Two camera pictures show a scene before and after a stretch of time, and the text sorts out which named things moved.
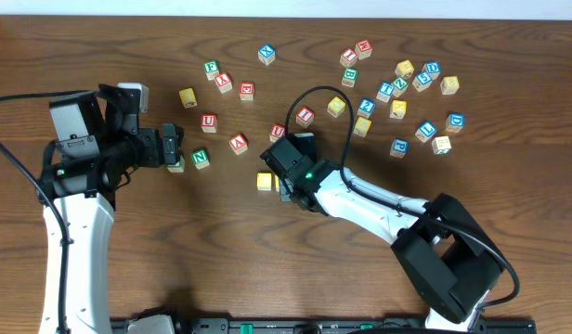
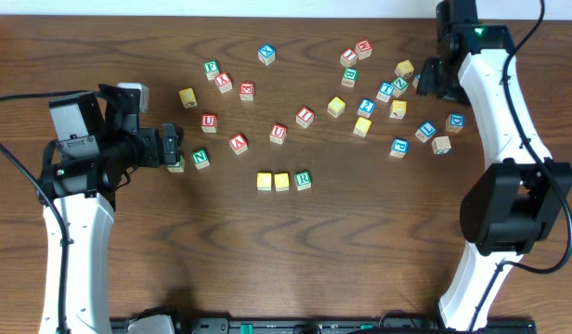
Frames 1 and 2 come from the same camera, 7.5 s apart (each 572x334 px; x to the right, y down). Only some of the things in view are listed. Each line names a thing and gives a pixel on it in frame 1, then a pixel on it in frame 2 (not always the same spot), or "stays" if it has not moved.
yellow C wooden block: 264,181 stays
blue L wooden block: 426,132 stays
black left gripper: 169,145 stays
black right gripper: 280,155 → 435,78
